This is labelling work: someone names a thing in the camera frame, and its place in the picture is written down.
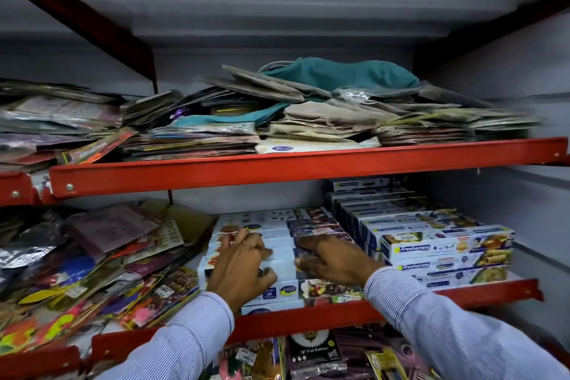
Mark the white flat packet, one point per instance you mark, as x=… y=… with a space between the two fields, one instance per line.
x=311 y=146

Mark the person's left thumb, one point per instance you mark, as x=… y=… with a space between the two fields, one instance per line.
x=267 y=281

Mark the pile of beige cloth bags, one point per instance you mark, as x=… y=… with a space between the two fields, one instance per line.
x=338 y=119

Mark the person's left forearm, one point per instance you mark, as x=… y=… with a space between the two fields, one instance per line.
x=178 y=339

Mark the row of long foil-wrap boxes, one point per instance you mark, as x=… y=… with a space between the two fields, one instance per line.
x=414 y=232

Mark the person's right thumb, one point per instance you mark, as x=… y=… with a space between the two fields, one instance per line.
x=307 y=265

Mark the orange printed packet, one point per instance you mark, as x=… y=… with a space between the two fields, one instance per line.
x=95 y=148

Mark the person's right hand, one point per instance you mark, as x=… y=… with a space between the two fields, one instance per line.
x=345 y=261

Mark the stack of white boxes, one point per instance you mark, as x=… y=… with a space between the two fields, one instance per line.
x=283 y=268

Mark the person's left hand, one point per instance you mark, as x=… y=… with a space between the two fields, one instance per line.
x=238 y=279

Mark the red metal shelving rack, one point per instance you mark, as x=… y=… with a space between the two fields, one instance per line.
x=267 y=169

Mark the pile of shiny flat packets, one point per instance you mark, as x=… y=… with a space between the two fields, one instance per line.
x=67 y=117

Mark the teal cloth bag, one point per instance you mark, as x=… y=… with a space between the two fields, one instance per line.
x=343 y=74

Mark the black foil balloon packet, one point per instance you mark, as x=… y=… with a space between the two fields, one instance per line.
x=314 y=350

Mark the pile of colourful party packets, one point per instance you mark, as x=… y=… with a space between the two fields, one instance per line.
x=89 y=268

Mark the person's right forearm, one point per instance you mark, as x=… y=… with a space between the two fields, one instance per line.
x=445 y=330

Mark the bunch of hanging party packets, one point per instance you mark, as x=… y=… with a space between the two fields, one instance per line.
x=392 y=355

